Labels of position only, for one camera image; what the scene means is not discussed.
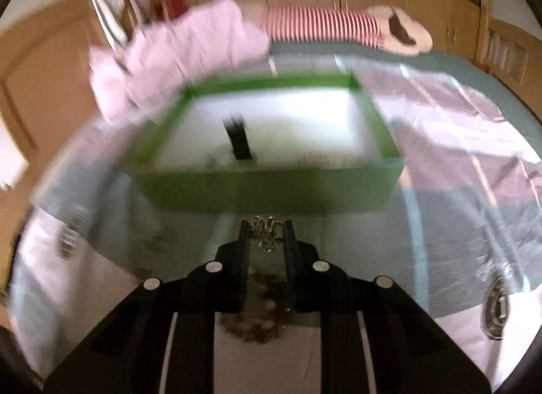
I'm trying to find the brown beaded bracelet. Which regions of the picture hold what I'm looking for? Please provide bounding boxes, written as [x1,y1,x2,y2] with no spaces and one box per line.
[219,268,294,343]

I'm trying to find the grey white hanging cloth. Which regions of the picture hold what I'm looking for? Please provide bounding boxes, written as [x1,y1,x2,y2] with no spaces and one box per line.
[87,0,142,49]

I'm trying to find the plaid logo blanket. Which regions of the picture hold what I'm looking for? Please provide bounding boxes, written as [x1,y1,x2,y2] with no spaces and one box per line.
[8,54,542,394]

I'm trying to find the red garment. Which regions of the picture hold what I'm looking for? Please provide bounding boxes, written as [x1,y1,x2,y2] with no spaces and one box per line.
[163,0,188,19]

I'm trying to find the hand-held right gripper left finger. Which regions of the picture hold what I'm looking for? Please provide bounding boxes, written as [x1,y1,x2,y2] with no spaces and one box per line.
[44,220,252,394]

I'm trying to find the small silver earring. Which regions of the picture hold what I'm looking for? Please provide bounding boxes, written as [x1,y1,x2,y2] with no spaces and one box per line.
[253,215,283,251]

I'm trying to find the pink quilt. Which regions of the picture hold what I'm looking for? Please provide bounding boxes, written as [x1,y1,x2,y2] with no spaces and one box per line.
[88,0,272,124]

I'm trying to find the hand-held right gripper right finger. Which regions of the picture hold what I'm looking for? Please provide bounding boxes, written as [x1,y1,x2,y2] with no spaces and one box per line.
[283,220,494,394]

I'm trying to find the striped plush toy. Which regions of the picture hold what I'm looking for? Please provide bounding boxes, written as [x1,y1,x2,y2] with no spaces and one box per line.
[250,4,433,57]

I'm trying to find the wooden bed footboard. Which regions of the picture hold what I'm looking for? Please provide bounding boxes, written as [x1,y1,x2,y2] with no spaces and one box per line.
[478,0,542,96]

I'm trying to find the green cardboard box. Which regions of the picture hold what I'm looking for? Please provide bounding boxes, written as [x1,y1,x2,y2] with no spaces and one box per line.
[126,73,406,213]

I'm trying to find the black strap choker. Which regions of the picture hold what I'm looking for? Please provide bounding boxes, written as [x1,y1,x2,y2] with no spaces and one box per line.
[223,112,259,163]

